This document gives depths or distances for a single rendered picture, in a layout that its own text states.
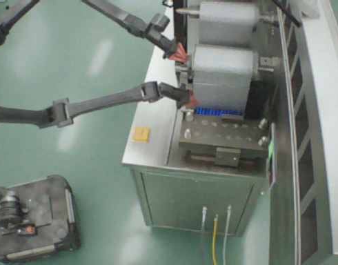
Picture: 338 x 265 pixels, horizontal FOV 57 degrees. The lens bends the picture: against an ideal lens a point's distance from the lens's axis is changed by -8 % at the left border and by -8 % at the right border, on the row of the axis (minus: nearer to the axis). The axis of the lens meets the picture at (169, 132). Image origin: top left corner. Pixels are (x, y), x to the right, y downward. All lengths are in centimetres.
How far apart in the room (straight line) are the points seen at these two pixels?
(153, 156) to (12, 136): 181
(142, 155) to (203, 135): 30
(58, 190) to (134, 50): 175
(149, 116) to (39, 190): 105
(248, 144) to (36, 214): 145
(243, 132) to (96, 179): 142
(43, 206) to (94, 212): 40
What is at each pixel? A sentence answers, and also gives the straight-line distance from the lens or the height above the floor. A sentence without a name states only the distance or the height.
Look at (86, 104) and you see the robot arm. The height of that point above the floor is 122.
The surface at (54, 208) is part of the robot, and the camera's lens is 229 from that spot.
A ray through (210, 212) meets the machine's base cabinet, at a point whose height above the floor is 45.
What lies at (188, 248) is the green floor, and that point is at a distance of 230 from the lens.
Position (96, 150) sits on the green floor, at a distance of 273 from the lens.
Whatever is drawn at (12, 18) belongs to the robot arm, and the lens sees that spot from 153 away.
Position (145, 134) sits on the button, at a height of 92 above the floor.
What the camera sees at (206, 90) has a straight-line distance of 144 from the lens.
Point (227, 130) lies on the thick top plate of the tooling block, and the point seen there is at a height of 103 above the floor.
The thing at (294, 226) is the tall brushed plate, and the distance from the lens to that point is 86.
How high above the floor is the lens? 220
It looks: 53 degrees down
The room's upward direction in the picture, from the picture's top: 4 degrees counter-clockwise
